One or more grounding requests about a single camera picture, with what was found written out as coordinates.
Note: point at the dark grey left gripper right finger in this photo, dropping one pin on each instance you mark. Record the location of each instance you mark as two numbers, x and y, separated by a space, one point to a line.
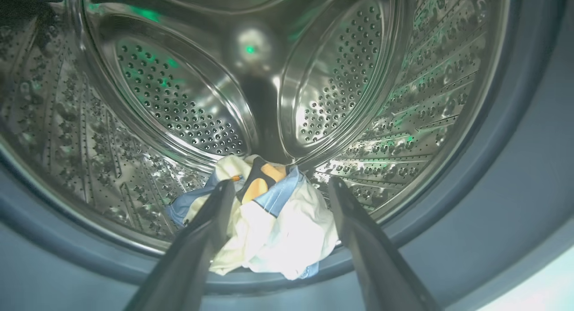
376 257

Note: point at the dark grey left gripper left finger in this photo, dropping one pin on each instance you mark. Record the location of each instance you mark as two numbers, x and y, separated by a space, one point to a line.
193 257

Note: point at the cream and light-blue garment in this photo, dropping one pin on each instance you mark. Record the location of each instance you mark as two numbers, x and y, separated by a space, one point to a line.
278 230

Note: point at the white front-load washing machine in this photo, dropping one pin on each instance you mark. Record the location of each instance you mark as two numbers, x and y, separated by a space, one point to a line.
538 288

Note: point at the grey rubber door gasket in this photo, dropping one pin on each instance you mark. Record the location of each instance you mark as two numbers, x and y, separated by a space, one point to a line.
529 145

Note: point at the perforated steel washer drum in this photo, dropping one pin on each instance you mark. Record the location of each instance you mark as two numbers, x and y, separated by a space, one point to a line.
179 100

